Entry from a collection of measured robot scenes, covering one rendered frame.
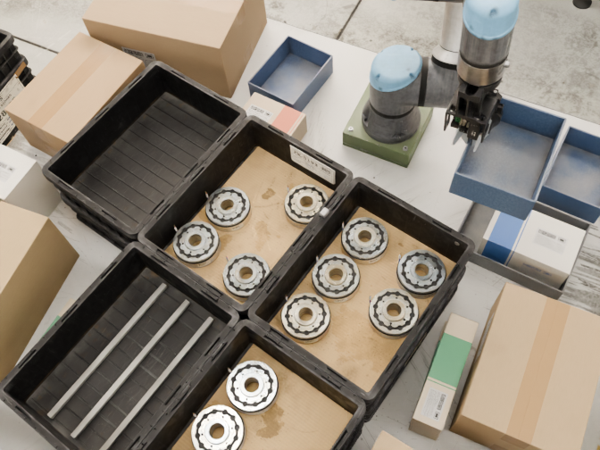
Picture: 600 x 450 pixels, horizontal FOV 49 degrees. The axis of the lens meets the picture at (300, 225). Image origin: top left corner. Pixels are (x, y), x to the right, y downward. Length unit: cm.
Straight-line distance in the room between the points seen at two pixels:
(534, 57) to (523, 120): 164
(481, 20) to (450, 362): 70
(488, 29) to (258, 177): 75
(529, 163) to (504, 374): 41
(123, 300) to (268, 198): 40
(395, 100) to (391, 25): 147
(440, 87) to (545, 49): 152
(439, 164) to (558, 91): 124
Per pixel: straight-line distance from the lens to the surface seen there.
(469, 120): 114
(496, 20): 100
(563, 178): 179
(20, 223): 158
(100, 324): 149
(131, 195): 161
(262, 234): 149
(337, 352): 138
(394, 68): 155
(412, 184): 171
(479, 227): 167
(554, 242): 159
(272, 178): 156
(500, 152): 134
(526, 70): 294
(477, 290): 160
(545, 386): 139
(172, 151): 165
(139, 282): 150
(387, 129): 166
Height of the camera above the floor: 215
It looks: 62 degrees down
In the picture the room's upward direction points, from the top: 7 degrees counter-clockwise
